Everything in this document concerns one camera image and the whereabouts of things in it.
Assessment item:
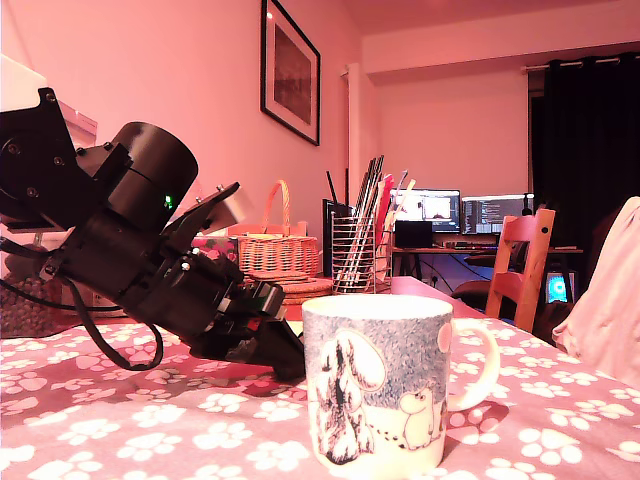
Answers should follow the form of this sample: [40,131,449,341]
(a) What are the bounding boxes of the small black box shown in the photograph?
[394,220,434,250]

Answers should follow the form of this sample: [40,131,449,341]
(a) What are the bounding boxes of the brown pellets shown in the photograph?
[0,277,76,338]

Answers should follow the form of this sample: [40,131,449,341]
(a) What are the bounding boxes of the glowing computer fan case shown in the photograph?
[545,269,577,305]

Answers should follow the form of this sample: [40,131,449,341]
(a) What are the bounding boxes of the wooden desk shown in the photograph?
[392,244,585,301]

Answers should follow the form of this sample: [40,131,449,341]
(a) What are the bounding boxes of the red flat kitchen tool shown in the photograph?
[375,173,397,249]

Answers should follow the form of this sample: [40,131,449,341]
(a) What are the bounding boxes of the wire utensil rack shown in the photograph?
[331,212,395,295]

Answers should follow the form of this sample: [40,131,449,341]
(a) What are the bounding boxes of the floral tissue box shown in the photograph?
[192,232,241,266]

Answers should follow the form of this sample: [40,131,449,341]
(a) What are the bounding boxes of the white cartoon print mug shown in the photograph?
[301,294,502,479]

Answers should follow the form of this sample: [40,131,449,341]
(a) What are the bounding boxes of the black curtain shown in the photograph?
[530,53,640,331]

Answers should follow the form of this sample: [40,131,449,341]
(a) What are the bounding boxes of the white wall pipe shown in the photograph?
[341,63,362,201]

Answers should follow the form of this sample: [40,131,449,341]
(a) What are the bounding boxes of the wicker basket with handle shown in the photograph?
[228,179,321,281]

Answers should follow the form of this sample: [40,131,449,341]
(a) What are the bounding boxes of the computer monitor with dark screen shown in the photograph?
[461,193,536,236]

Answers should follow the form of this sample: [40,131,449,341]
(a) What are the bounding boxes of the grey camera box on bracket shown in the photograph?
[162,182,255,239]

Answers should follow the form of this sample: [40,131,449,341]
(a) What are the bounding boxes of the computer monitor with pale windows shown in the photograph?
[390,188,462,234]

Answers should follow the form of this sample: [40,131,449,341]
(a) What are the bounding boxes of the wooden chair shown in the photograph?
[484,208,557,335]

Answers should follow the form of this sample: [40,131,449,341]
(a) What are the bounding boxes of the clear container with white lid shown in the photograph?
[0,104,100,339]

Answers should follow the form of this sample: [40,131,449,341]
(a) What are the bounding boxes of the curtain rod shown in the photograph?
[522,55,640,75]

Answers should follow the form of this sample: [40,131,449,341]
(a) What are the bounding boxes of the cork coaster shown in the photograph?
[249,269,311,284]

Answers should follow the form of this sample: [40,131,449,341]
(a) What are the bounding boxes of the black framed picture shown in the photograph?
[260,0,322,148]

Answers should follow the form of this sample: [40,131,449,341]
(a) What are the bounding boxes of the black long kitchen tool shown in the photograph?
[349,154,387,291]

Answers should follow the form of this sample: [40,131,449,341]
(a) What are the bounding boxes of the pale draped garment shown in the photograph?
[552,196,640,391]

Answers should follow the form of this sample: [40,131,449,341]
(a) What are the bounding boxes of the thick black ribbed cable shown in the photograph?
[63,277,165,372]

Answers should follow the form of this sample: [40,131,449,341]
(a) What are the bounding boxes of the black router with antennas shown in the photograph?
[322,169,362,279]

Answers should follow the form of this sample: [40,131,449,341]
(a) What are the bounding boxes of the round cork trivet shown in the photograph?
[279,277,335,306]

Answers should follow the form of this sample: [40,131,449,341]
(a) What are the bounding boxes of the paw print cloth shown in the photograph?
[0,315,640,480]

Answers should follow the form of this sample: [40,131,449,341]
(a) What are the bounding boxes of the dark office chair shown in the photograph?
[452,279,497,314]

